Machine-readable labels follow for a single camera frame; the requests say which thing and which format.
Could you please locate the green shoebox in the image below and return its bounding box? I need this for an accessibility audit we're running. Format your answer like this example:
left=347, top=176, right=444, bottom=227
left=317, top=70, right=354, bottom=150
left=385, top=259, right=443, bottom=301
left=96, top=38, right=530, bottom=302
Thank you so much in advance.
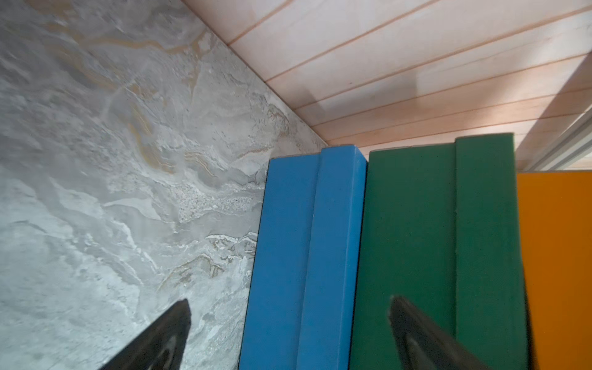
left=349, top=134, right=529, bottom=369

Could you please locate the orange shoebox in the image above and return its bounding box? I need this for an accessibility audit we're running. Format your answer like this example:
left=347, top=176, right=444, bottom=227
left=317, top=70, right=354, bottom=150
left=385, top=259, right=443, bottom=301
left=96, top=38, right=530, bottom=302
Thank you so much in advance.
left=517, top=171, right=591, bottom=369

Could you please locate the blue shoebox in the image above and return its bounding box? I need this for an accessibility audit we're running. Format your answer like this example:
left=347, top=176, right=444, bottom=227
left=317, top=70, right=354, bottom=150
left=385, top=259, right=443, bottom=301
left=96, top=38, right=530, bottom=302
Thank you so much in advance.
left=238, top=146, right=367, bottom=369

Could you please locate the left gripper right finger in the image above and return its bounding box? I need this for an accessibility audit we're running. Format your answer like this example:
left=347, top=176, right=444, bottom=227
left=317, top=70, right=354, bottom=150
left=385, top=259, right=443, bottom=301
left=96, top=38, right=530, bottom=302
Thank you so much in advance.
left=388, top=296, right=488, bottom=369

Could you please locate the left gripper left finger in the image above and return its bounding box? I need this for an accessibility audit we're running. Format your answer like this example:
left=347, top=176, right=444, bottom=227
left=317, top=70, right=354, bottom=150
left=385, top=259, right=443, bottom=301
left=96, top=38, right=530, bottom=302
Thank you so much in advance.
left=101, top=299, right=191, bottom=370

